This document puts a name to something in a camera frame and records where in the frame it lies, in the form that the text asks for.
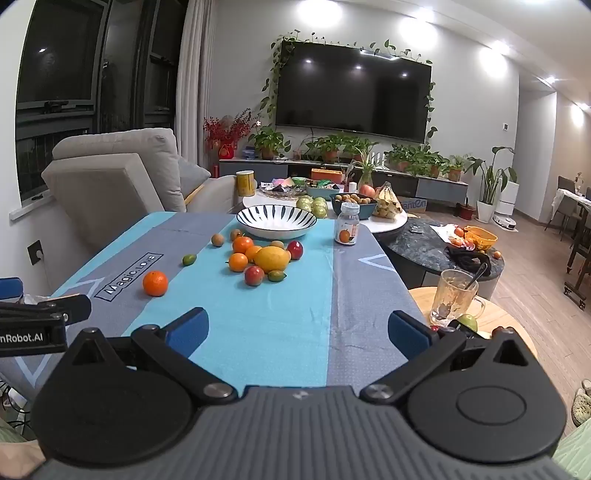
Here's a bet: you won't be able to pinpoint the glass mug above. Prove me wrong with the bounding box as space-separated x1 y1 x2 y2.
429 269 488 328

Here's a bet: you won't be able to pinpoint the round wooden side table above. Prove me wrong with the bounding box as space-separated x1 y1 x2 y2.
409 286 539 365

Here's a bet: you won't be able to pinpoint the grey television cabinet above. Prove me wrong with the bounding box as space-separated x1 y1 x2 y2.
218 157 469 204

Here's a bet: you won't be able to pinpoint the bunch of yellow bananas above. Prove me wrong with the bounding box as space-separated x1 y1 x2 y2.
372 181 403 219

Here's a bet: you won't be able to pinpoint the tall plant in white pot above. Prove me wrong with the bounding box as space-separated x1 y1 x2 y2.
464 147 518 223

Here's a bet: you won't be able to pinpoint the dark window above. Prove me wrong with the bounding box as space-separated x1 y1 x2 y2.
14 0 188 204

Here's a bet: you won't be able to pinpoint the orange plastic basket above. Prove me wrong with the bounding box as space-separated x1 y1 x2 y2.
463 226 498 252

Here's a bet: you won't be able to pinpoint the white bowl with dark stripes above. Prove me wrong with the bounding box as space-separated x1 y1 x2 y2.
236 205 318 239

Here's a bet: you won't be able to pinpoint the white curtain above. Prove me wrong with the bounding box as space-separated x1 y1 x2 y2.
173 0 218 167

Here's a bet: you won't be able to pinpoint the white paper sheet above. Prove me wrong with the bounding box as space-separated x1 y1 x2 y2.
429 223 460 243

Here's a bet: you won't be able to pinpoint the yellow can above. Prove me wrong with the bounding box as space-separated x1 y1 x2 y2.
236 170 257 198

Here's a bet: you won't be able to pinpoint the dark marble round table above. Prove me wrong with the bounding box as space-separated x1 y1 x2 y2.
369 217 506 289

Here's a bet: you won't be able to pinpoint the grey dining chair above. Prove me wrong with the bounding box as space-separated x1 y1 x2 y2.
545 175 578 232

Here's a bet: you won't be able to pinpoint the beige sofa cushion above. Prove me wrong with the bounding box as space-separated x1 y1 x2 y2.
52 128 188 213

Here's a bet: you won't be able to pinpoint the red berry branches in vase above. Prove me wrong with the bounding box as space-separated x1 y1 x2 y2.
203 109 254 160

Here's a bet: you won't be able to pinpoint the blue and grey tablecloth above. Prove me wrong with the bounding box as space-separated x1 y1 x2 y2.
0 212 428 407

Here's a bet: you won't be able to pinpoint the trailing green vine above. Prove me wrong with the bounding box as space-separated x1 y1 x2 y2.
261 30 437 139

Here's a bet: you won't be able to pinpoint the glass vase with spider plant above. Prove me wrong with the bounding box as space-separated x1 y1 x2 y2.
353 148 382 188

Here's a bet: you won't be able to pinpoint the metal spoon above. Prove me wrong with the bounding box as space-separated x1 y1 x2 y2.
459 261 491 296

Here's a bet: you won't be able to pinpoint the black cloth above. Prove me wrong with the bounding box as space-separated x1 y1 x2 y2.
445 244 492 278

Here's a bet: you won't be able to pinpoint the teal basket of snacks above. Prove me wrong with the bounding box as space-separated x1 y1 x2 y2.
305 180 345 200

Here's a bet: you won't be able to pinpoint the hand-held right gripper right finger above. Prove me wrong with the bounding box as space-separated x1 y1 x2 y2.
360 310 533 400

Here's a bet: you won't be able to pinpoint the dining table with plastic cover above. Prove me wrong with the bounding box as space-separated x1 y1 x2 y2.
556 187 591 217

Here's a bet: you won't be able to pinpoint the pale slipper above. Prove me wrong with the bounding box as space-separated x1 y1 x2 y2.
571 379 591 428

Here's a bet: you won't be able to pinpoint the large yellow citrus fruit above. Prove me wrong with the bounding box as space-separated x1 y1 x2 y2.
254 246 291 274

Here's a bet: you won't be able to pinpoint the light green striped fabric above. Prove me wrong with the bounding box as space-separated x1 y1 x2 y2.
551 425 591 480

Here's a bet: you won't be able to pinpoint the white vacuum dock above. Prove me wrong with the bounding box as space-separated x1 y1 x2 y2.
501 182 519 217

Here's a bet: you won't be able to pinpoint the pink dish of fruit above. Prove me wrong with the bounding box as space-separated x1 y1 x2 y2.
445 226 476 252

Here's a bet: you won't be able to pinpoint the glass tray of snacks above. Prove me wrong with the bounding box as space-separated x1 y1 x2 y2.
259 178 308 199

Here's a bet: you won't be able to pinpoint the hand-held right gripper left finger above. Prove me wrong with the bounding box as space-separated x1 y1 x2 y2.
68 307 237 400

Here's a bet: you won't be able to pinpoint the beige sofa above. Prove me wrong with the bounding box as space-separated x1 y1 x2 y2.
41 128 245 278

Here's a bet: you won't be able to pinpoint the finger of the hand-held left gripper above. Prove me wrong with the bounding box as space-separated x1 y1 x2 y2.
0 294 92 326
0 277 24 303

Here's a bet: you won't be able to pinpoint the teal fruit bowl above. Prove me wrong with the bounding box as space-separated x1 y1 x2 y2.
329 192 378 220

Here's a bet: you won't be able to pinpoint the black wall television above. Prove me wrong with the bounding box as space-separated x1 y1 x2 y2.
276 39 433 145

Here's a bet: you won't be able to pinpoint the grey cushion with yellow trim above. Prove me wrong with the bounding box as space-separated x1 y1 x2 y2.
177 158 212 200

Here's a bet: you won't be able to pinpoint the potted green plant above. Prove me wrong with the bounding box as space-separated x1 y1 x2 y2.
302 131 352 163
344 133 384 163
248 124 291 161
443 154 469 182
411 148 448 178
385 144 419 172

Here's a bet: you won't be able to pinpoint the clear bottle with white cap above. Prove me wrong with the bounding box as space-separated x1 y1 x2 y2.
334 202 361 247

